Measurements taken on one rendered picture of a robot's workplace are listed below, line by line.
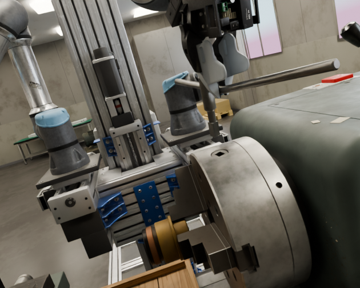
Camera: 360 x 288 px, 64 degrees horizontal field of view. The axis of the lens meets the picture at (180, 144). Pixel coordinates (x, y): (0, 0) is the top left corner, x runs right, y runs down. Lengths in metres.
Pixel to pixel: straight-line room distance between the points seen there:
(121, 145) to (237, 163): 0.77
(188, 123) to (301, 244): 0.73
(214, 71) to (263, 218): 0.24
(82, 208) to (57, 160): 0.22
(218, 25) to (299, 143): 0.26
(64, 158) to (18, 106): 9.47
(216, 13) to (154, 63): 8.97
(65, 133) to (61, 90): 9.14
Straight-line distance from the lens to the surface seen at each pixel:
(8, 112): 10.69
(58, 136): 1.15
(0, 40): 1.19
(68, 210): 1.07
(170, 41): 9.51
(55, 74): 10.31
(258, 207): 0.50
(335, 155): 0.47
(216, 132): 0.53
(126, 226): 1.22
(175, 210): 0.62
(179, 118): 1.15
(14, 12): 1.22
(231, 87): 0.45
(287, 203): 0.51
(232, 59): 0.47
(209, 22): 0.40
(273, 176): 0.52
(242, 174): 0.51
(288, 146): 0.56
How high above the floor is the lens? 1.40
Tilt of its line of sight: 14 degrees down
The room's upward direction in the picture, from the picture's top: 16 degrees counter-clockwise
